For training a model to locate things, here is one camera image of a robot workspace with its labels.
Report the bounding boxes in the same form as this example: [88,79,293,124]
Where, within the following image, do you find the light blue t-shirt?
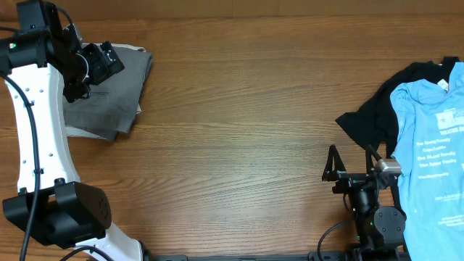
[390,62,463,260]

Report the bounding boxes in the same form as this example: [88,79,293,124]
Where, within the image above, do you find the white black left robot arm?
[1,27,150,260]

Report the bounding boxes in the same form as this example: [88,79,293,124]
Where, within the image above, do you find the grey shorts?
[63,44,153,141]

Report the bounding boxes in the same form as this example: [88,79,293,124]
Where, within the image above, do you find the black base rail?
[144,251,355,261]

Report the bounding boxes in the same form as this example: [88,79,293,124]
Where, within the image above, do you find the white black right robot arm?
[317,145,410,261]

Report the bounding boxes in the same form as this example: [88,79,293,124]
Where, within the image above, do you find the black t-shirt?
[336,57,460,157]

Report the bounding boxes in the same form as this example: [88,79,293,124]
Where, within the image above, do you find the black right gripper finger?
[365,144,382,174]
[322,144,347,181]

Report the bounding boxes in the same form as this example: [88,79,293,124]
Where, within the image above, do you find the folded beige shorts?
[64,23,147,141]

